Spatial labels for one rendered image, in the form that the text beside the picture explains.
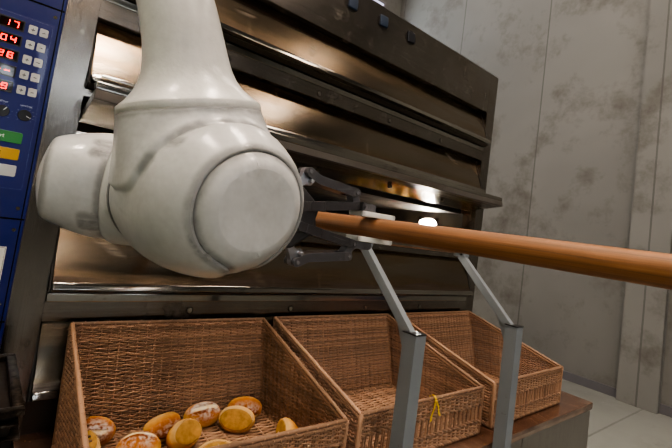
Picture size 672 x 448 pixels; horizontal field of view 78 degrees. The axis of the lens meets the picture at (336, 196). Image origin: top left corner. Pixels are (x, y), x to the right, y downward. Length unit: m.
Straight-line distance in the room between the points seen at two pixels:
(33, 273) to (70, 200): 0.85
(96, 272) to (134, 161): 0.99
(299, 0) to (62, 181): 1.30
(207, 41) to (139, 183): 0.11
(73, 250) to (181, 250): 1.02
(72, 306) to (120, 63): 0.64
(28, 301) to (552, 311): 4.58
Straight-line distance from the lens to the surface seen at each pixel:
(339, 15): 1.72
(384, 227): 0.60
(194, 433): 1.24
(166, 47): 0.31
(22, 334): 1.30
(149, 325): 1.31
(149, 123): 0.29
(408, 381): 1.09
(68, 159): 0.42
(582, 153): 5.07
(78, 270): 1.26
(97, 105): 1.16
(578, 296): 4.93
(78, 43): 1.30
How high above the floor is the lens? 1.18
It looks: 4 degrees up
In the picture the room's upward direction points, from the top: 8 degrees clockwise
